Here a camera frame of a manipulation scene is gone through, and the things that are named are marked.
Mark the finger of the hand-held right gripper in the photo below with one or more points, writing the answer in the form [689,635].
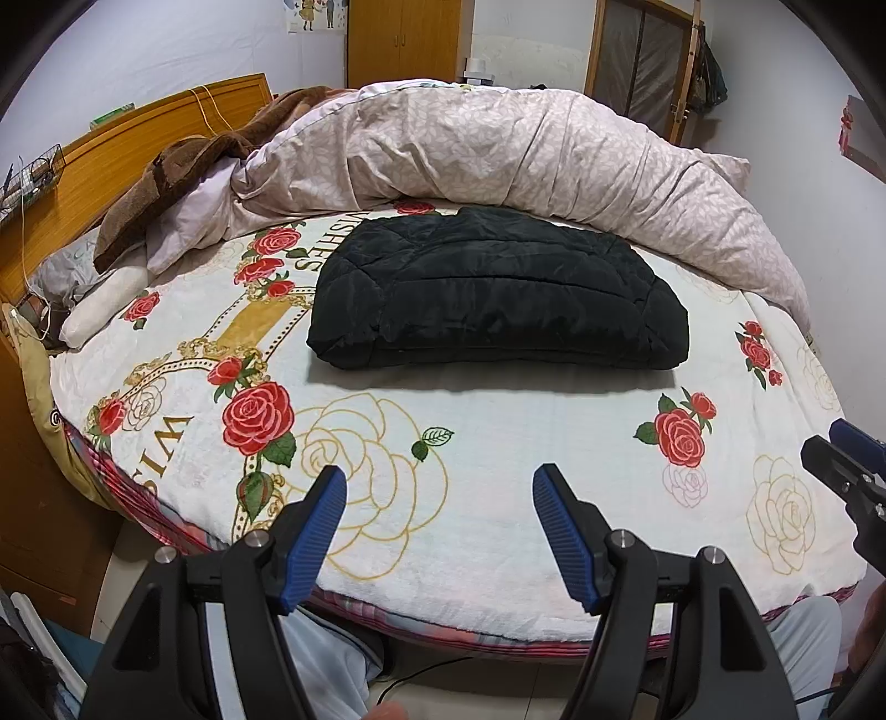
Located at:
[858,443]
[830,464]

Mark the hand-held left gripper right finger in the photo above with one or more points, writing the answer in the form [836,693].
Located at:
[567,540]

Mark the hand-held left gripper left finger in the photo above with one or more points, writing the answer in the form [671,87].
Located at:
[311,540]

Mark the black puffer jacket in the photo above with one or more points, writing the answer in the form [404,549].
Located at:
[498,291]

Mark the person's right forearm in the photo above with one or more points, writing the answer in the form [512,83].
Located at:
[873,630]

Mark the floral rose blanket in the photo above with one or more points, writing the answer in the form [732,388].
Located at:
[484,443]

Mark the wooden bedside cabinet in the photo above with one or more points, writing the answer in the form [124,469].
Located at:
[41,533]

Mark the yellow cushion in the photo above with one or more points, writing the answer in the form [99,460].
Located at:
[41,388]

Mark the red hanging ornament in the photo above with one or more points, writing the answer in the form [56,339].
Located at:
[845,131]

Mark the white rolled pillow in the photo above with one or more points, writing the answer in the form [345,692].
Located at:
[104,304]

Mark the lilac pillow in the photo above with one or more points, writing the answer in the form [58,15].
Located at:
[190,221]

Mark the grey pillow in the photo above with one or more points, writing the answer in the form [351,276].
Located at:
[62,270]

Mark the brown fleece blanket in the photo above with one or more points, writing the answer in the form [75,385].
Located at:
[201,166]

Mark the pink leaf-print duvet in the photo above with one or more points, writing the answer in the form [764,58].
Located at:
[519,152]

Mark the hanging bags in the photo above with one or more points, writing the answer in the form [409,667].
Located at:
[709,69]

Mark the wooden headboard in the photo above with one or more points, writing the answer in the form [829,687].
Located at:
[124,159]

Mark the brown fabric wardrobe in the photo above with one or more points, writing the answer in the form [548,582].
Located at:
[644,62]

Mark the green box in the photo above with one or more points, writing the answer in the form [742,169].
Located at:
[111,116]

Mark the white appliance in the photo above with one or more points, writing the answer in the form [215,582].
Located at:
[477,73]

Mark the wooden wardrobe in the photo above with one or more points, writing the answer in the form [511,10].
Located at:
[405,41]

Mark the grey wall panel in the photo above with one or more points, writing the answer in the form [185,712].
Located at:
[869,135]

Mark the cartoon wall poster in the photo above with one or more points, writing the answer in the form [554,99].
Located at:
[315,14]

